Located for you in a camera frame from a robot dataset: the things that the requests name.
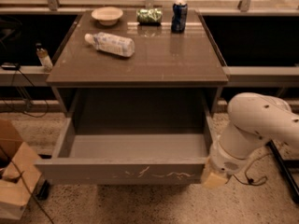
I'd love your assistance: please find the black cable at left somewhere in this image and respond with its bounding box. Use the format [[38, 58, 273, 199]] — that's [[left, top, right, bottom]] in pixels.
[[0, 68, 50, 119]]

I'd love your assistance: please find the black floor cable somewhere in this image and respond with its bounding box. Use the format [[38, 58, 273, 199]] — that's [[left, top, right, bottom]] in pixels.
[[233, 152, 272, 187]]

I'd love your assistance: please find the black device on ledge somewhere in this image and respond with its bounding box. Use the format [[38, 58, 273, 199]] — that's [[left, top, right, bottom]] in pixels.
[[1, 63, 21, 71]]

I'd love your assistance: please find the blue soda can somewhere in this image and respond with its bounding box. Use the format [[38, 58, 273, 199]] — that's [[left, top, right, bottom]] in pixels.
[[171, 0, 188, 33]]

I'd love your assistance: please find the small bottle on ledge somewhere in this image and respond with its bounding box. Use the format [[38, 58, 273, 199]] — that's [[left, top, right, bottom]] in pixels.
[[36, 43, 53, 72]]

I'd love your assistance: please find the black metal stand leg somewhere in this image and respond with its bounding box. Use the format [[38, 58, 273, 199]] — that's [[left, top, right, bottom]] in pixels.
[[267, 141, 299, 204]]

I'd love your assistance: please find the cardboard box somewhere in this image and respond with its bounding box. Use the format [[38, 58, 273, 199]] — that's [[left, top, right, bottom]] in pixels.
[[0, 119, 41, 220]]

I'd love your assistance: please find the white ceramic bowl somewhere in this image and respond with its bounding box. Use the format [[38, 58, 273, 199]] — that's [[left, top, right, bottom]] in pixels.
[[92, 7, 123, 26]]

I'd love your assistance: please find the clear plastic water bottle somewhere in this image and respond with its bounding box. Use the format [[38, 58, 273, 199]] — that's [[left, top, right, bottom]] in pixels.
[[84, 32, 135, 58]]

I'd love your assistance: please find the grey cabinet with glossy top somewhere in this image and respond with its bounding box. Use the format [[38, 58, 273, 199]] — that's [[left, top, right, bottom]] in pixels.
[[46, 8, 230, 117]]

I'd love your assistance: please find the grey top drawer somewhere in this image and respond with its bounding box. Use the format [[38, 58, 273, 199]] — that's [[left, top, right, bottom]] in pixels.
[[35, 91, 219, 186]]

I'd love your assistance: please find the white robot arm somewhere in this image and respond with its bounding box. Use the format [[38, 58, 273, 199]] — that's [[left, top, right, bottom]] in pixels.
[[201, 92, 299, 189]]

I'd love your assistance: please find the green crushed can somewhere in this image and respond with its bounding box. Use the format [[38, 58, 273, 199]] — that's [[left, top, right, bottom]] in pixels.
[[136, 8, 163, 24]]

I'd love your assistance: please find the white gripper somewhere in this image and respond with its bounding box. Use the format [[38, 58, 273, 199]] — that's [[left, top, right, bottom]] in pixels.
[[201, 140, 249, 189]]

